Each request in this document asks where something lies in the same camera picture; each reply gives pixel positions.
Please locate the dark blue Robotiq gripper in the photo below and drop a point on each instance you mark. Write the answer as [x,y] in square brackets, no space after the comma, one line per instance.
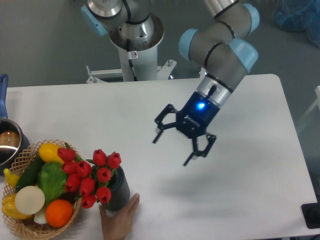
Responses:
[197,117]

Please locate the dark grey ribbed vase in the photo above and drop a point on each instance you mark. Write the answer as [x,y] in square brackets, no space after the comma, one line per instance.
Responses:
[120,191]

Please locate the red tulip bouquet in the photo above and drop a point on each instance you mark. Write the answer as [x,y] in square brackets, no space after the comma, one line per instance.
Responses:
[91,179]

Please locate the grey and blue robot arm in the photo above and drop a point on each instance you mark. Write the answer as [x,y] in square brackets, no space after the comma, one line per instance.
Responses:
[221,51]

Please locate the person's hand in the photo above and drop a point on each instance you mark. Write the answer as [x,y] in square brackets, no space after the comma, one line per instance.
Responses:
[119,226]

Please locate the yellow squash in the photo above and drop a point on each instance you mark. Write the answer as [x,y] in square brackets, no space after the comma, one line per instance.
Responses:
[48,152]

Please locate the green lettuce leaf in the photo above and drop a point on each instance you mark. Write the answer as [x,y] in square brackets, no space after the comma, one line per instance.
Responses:
[52,180]

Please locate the black device at table edge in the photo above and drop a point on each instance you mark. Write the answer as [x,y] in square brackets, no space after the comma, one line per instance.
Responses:
[311,214]

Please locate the orange fruit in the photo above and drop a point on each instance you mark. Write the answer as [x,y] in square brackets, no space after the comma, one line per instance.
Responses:
[58,213]

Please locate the green cucumber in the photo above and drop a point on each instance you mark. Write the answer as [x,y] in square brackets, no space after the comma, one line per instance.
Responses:
[30,175]

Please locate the white leek stalk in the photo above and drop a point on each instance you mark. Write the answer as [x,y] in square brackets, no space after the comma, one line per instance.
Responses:
[40,217]

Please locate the white round radish slice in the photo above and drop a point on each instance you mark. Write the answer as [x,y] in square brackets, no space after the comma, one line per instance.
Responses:
[29,200]

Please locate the yellow banana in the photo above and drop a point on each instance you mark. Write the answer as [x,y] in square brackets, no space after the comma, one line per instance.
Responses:
[11,178]

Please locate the woven wicker basket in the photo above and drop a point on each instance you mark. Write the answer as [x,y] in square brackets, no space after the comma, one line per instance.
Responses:
[27,229]

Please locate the yellow bell pepper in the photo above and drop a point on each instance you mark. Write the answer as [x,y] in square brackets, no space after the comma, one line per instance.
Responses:
[9,208]

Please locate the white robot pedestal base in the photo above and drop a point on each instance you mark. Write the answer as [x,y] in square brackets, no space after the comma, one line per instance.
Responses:
[137,46]

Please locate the blue handled saucepan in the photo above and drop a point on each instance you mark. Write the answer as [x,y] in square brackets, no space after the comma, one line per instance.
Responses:
[12,139]

